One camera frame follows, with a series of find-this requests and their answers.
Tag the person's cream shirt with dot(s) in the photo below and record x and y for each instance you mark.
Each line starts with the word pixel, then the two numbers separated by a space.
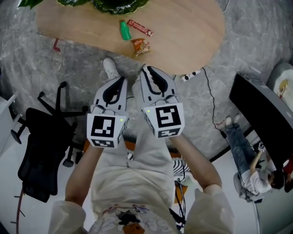
pixel 128 187

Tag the person's right forearm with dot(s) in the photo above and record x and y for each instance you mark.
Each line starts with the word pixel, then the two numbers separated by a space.
pixel 194 164

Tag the white cabinet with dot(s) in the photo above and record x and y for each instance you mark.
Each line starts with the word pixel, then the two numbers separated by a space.
pixel 5 128

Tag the orange stool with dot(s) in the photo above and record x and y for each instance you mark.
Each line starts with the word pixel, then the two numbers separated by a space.
pixel 180 194

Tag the person's left forearm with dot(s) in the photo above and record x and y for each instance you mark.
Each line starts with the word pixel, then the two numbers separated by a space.
pixel 80 173

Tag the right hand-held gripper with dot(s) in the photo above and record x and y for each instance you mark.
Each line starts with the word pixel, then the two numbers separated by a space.
pixel 167 118

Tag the red snack bar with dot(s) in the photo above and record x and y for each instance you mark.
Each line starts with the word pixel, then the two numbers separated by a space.
pixel 139 27

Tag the grey round seat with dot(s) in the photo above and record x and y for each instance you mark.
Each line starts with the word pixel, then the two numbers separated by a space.
pixel 271 76

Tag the orange snack packet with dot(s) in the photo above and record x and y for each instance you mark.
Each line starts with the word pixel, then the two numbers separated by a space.
pixel 140 46

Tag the small green bottle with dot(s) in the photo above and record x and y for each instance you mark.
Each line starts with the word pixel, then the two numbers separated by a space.
pixel 125 32

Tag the white power strip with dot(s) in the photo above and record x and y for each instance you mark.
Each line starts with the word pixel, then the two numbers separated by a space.
pixel 190 76

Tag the person's white left shoe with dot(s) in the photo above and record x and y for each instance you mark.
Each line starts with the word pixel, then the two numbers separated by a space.
pixel 111 68

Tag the large black monitor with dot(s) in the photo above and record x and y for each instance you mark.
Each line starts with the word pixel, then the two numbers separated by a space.
pixel 256 114

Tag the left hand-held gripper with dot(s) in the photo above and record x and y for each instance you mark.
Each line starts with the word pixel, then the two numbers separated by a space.
pixel 100 128

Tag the white printed cushion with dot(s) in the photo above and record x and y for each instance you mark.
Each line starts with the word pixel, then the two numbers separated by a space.
pixel 286 86

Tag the potted green plant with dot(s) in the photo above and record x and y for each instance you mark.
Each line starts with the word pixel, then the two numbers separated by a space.
pixel 27 2

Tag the green leaf-shaped plate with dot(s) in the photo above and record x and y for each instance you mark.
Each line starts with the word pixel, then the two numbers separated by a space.
pixel 114 8

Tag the black office chair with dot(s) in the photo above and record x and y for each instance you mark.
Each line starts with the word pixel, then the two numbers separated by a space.
pixel 41 148

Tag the person's light grey trousers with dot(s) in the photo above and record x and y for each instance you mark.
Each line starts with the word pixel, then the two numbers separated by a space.
pixel 151 141

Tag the black white striped cloth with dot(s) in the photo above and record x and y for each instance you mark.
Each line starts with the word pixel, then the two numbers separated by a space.
pixel 179 166

